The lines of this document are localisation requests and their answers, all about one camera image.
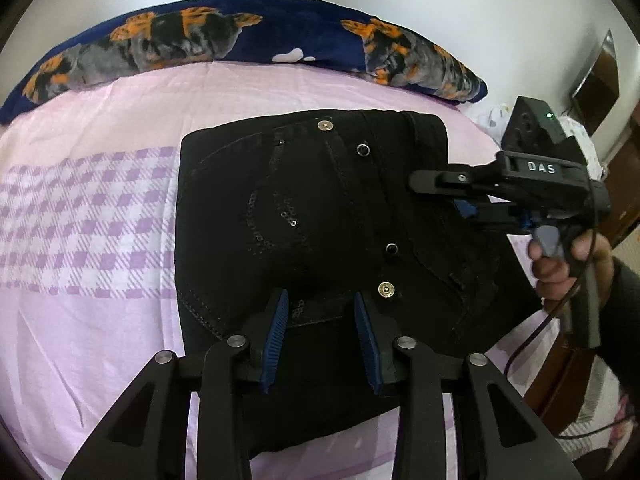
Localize person's right hand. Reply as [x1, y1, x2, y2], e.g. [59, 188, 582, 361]
[529, 229, 616, 311]

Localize purple checked bed sheet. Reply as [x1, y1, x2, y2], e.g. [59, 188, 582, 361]
[0, 57, 566, 480]

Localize white dotted cloth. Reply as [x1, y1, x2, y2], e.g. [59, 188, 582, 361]
[472, 102, 603, 181]

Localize person's right forearm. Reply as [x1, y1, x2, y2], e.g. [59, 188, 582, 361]
[595, 255, 640, 411]

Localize metal framed panel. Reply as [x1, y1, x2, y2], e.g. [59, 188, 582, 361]
[570, 29, 621, 136]

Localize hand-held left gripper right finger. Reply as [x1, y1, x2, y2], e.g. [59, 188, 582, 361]
[352, 291, 583, 480]

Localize wooden bed frame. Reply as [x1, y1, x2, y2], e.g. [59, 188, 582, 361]
[510, 305, 606, 416]

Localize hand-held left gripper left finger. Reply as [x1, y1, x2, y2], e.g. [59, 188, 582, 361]
[60, 287, 291, 480]

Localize floral light cloth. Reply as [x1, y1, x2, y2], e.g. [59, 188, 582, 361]
[550, 355, 640, 461]

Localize black cable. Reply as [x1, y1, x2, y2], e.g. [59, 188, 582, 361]
[502, 167, 640, 441]

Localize navy dog-print pillow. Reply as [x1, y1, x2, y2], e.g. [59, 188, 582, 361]
[0, 0, 489, 126]

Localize black pants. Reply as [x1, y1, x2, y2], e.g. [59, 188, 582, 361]
[175, 109, 543, 461]

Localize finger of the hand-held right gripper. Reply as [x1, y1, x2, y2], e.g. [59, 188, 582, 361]
[452, 197, 531, 236]
[408, 162, 506, 198]

